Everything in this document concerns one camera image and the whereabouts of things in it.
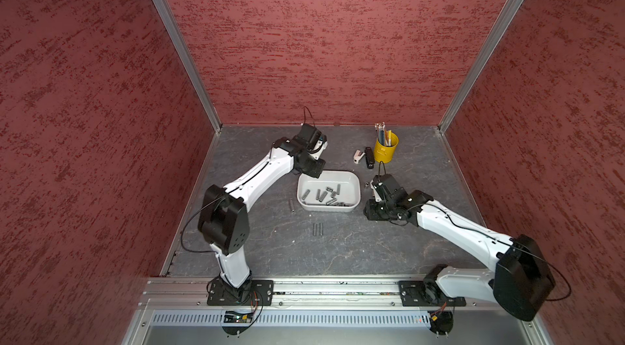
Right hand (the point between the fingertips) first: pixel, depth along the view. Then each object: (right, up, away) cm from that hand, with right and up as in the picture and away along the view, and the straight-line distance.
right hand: (368, 215), depth 84 cm
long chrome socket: (-28, +1, +9) cm, 30 cm away
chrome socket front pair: (-17, -6, +3) cm, 18 cm away
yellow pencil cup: (+10, +21, +17) cm, 29 cm away
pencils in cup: (+10, +29, +16) cm, 35 cm away
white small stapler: (0, +21, +23) cm, 31 cm away
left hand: (-19, +15, +2) cm, 24 cm away
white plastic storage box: (-5, +6, +14) cm, 16 cm away
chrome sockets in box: (-15, +6, +13) cm, 21 cm away
